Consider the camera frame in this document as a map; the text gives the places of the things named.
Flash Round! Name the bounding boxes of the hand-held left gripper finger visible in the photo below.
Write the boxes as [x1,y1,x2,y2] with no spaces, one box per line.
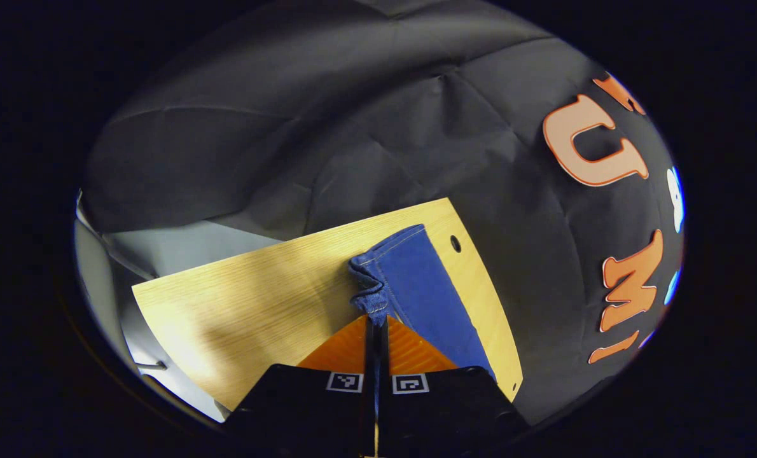
[378,315,532,458]
[225,314,378,458]

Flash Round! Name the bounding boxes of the blue denim jeans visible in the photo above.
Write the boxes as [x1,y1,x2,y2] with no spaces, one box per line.
[347,223,497,382]

